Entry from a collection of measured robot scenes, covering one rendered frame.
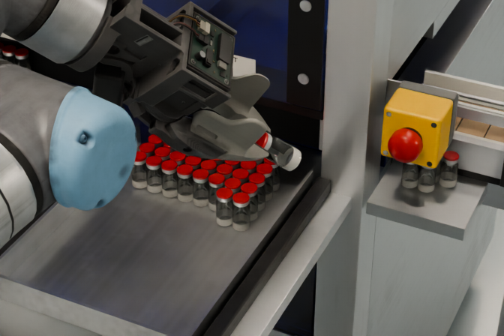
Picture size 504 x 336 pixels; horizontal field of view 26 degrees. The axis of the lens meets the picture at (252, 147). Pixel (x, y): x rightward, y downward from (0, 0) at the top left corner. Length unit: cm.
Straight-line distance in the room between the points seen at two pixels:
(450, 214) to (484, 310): 120
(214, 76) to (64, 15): 13
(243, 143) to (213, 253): 39
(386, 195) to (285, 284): 22
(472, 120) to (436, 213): 16
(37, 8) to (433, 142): 63
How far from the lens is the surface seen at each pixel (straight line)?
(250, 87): 96
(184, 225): 136
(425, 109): 132
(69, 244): 135
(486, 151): 144
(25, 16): 83
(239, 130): 93
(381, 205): 141
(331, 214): 138
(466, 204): 142
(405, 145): 130
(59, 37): 84
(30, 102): 73
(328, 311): 155
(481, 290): 264
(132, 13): 85
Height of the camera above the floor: 173
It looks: 34 degrees down
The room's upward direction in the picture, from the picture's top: straight up
